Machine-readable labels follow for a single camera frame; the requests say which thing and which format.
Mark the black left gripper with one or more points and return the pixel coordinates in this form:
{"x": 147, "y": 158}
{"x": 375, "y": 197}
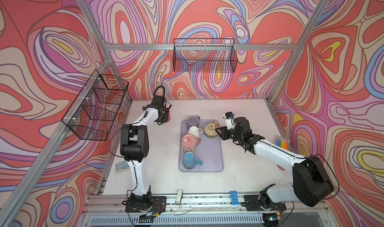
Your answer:
{"x": 165, "y": 118}

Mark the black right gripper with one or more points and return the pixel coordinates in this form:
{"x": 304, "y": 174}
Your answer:
{"x": 223, "y": 135}

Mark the red mug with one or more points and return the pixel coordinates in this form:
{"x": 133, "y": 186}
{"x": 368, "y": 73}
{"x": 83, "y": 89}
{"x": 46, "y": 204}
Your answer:
{"x": 167, "y": 116}

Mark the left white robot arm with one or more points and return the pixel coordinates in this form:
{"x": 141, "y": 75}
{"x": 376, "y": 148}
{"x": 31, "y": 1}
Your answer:
{"x": 134, "y": 147}

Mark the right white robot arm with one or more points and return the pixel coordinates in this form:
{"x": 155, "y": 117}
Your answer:
{"x": 311, "y": 183}

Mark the white mug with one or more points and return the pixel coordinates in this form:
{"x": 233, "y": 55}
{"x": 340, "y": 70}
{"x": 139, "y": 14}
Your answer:
{"x": 195, "y": 131}

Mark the lavender mug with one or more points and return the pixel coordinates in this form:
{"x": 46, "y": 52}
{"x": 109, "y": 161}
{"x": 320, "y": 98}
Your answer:
{"x": 192, "y": 121}

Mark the pink cartoon mug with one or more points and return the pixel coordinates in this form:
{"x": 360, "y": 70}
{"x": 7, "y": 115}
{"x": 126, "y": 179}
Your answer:
{"x": 189, "y": 143}

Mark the blue floral mug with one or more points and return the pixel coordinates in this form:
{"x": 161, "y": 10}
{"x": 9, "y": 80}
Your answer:
{"x": 190, "y": 161}

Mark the lavender plastic tray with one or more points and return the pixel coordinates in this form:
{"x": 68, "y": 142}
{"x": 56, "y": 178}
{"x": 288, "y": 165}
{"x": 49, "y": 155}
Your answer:
{"x": 209, "y": 151}

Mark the box of coloured markers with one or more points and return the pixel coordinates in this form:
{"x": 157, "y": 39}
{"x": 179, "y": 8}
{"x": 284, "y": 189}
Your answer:
{"x": 282, "y": 142}

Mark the blue toy brick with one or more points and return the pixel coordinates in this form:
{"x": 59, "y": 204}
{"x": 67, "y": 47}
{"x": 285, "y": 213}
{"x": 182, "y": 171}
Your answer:
{"x": 234, "y": 198}

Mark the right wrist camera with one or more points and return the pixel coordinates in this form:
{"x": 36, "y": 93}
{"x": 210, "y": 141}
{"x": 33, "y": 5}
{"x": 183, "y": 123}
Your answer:
{"x": 230, "y": 120}

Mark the back black wire basket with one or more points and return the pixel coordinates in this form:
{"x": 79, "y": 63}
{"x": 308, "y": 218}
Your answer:
{"x": 207, "y": 55}

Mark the black wire basket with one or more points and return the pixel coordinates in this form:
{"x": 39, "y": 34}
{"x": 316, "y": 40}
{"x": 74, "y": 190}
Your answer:
{"x": 207, "y": 55}
{"x": 96, "y": 107}

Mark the left black wire basket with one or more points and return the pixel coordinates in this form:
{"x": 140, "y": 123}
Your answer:
{"x": 96, "y": 107}

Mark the white clip on rail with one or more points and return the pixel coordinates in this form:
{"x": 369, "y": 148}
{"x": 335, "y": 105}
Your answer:
{"x": 179, "y": 197}

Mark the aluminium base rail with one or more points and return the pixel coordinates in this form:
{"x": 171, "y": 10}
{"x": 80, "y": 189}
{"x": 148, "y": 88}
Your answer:
{"x": 204, "y": 210}

